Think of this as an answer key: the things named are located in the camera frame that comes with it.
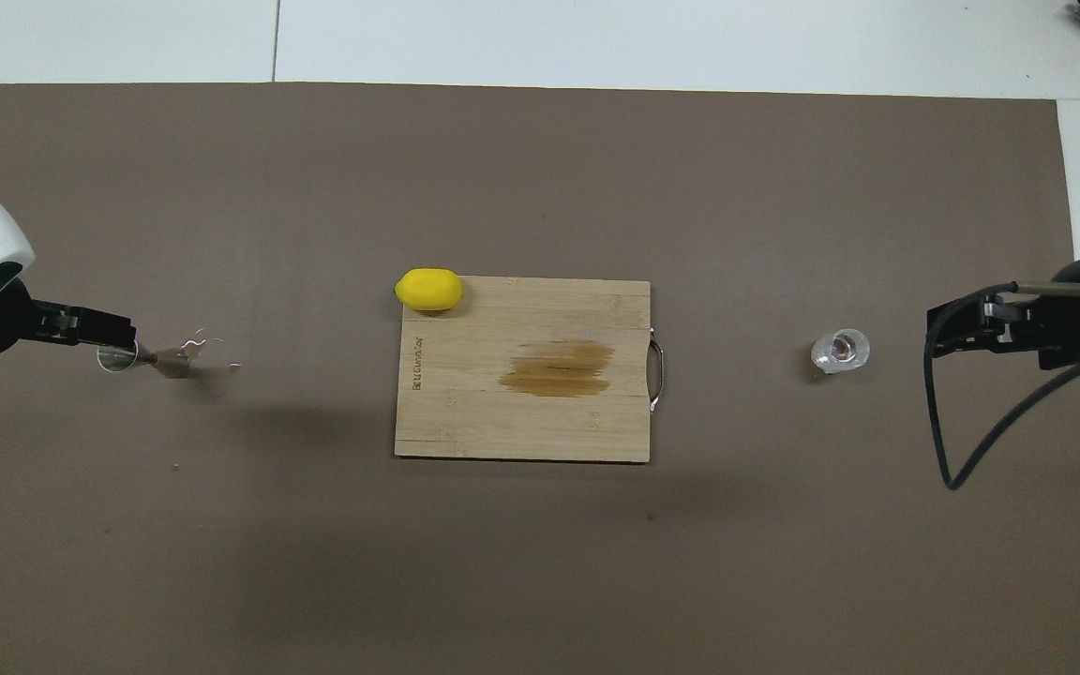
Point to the brown table mat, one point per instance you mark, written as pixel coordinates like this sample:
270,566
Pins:
502,562

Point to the steel double jigger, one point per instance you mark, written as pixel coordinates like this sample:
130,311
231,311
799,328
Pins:
170,364

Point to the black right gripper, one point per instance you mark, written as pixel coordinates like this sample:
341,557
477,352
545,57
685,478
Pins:
1074,323

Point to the clear plastic measuring cup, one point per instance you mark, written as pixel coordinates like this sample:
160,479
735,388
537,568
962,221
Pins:
840,352

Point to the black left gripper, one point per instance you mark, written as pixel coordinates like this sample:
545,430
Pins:
1,323

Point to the clear liquid spill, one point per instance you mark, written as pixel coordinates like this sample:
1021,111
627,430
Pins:
188,352

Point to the bamboo cutting board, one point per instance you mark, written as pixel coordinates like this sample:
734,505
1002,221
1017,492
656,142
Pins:
465,422

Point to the yellow lemon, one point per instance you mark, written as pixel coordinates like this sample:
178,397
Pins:
428,290

